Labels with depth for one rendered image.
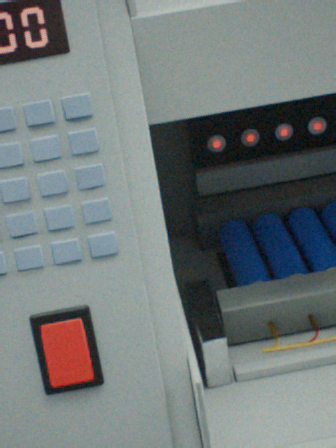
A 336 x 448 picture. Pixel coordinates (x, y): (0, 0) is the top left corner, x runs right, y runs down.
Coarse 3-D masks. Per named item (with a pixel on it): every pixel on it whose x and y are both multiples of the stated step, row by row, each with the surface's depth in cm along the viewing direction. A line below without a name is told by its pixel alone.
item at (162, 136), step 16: (160, 128) 52; (176, 128) 52; (160, 144) 52; (176, 144) 52; (160, 160) 52; (176, 160) 52; (160, 176) 53; (176, 176) 53; (192, 176) 53; (320, 176) 53; (160, 192) 53; (176, 192) 53; (192, 192) 53; (224, 192) 53; (176, 208) 53; (176, 224) 53; (192, 224) 53
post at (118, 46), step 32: (96, 0) 31; (128, 32) 31; (128, 64) 31; (128, 96) 32; (128, 128) 32; (128, 160) 32; (160, 224) 33; (160, 256) 33; (160, 288) 33; (160, 320) 33; (160, 352) 34; (192, 384) 34; (192, 416) 34
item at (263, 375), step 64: (192, 128) 49; (256, 128) 49; (320, 128) 50; (256, 192) 50; (320, 192) 49; (192, 256) 49; (256, 256) 45; (320, 256) 44; (192, 320) 41; (256, 320) 41; (320, 320) 41; (256, 384) 39; (320, 384) 38
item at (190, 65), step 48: (144, 0) 33; (192, 0) 32; (240, 0) 31; (288, 0) 32; (144, 48) 32; (192, 48) 32; (240, 48) 32; (288, 48) 32; (144, 96) 33; (192, 96) 33; (240, 96) 33; (288, 96) 33
